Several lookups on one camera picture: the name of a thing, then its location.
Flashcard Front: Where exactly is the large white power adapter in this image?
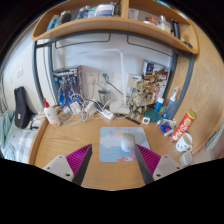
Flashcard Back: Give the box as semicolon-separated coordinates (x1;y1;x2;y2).
83;100;98;117

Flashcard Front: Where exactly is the brown tree figure toy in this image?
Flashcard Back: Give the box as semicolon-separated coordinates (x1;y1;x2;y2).
129;80;149;121

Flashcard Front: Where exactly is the white charging cable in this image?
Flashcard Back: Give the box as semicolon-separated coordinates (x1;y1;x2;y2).
56;94;111;126

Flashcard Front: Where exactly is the wooden shelf unit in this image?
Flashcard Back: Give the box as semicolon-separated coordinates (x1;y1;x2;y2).
31;0;200;55

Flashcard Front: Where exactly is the white mug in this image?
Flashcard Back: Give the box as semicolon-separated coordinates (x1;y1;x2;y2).
175;132;194;153

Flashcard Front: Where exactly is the robot model kit box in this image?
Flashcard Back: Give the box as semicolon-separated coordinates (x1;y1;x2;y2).
52;65;84;107

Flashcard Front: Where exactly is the small white cup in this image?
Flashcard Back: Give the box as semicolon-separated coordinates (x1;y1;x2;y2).
179;150;194;167

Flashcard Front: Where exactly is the white red-pump lotion bottle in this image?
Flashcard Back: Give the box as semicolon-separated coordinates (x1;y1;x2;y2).
42;97;62;128

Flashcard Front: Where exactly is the black ruler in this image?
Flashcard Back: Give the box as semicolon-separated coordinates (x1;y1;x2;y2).
125;114;143;126

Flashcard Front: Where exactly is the white wall socket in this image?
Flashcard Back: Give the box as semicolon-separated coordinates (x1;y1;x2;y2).
98;71;113;84
85;71;99;85

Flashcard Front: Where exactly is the plaid pillow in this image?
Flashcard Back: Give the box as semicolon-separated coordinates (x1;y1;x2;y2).
8;128;39;164

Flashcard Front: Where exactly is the colourful figure packaging box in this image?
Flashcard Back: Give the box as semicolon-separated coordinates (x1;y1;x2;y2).
142;59;171;104

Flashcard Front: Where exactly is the white box with blue label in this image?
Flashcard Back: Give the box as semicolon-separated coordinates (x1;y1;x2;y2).
128;73;143;88

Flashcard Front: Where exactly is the blue spray bottle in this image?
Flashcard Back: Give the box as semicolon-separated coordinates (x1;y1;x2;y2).
163;87;180;120

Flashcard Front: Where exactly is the cloud print blue mouse pad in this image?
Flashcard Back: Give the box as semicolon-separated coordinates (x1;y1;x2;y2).
98;125;151;163

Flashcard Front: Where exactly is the white wall light switch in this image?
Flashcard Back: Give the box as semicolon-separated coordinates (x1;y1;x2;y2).
15;67;24;79

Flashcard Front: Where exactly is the light grey computer mouse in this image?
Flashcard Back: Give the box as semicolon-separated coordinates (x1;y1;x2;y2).
119;132;136;153

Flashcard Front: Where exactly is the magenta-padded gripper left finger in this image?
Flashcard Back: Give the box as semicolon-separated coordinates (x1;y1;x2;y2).
43;143;93;187

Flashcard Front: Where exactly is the teal blanket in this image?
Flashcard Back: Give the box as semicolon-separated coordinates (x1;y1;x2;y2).
0;109;16;161

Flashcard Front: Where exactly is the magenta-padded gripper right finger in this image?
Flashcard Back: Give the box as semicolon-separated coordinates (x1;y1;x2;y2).
133;143;183;185

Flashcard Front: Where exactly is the steel cup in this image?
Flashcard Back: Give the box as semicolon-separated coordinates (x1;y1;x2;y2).
97;88;112;107

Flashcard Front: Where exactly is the teal round lid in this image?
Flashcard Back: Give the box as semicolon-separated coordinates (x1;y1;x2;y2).
143;107;162;123

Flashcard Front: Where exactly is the red snack can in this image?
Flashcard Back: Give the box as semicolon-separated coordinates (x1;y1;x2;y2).
169;109;197;143

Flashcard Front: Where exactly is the black bag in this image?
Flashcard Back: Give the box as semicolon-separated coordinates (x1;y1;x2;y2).
13;86;34;130

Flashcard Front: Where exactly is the small white charger block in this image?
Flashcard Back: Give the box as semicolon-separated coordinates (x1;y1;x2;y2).
69;101;83;116

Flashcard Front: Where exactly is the white desk lamp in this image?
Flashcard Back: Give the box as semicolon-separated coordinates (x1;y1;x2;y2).
83;48;131;116

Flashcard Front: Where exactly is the blue tissue pack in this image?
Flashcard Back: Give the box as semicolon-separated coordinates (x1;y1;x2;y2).
157;118;177;137

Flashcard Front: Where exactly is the dark green-plug cable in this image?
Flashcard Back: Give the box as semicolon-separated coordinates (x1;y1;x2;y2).
102;73;125;96

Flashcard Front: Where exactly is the white power strip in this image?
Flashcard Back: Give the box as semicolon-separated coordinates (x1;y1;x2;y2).
99;108;115;121

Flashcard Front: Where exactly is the blue white-capped tube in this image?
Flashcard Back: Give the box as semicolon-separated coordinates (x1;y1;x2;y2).
154;96;165;113

